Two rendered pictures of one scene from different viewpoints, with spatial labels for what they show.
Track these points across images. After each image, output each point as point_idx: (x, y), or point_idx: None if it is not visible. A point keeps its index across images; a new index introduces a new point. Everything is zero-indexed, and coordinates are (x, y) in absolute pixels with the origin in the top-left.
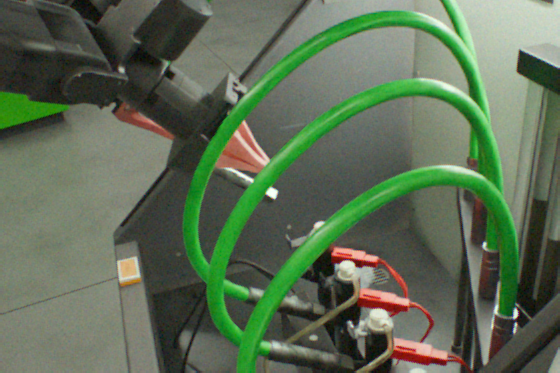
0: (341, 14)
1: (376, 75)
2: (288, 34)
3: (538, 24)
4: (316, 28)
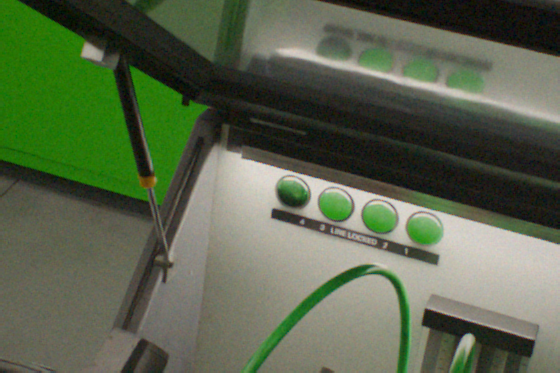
0: (170, 286)
1: (180, 334)
2: (141, 330)
3: (418, 278)
4: (156, 311)
